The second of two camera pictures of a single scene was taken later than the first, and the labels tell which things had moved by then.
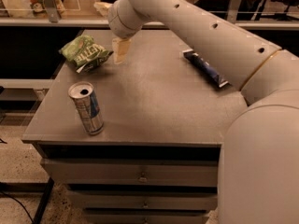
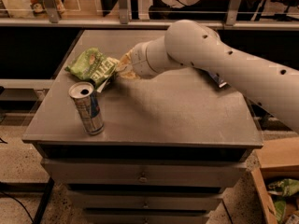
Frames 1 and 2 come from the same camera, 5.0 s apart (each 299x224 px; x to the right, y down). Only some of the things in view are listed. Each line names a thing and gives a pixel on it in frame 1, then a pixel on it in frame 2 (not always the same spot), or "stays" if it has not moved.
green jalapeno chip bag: (85, 53) -> (91, 64)
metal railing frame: (50, 17) stays
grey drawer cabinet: (157, 159) stays
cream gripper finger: (102, 7) -> (126, 60)
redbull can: (84, 96) stays
